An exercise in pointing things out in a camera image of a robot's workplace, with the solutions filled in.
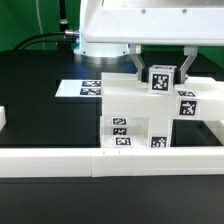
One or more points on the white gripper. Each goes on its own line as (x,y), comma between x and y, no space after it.
(154,22)

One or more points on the white tagged nut cube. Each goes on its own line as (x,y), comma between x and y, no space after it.
(161,79)

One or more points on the white chair back frame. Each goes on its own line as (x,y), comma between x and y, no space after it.
(200,98)

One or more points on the white chair seat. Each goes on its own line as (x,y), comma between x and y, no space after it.
(149,133)

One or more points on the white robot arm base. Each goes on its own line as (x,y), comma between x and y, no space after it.
(101,53)

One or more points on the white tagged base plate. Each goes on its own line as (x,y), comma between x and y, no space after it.
(79,88)

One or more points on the white U-shaped fence wall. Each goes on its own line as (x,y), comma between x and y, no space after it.
(70,155)

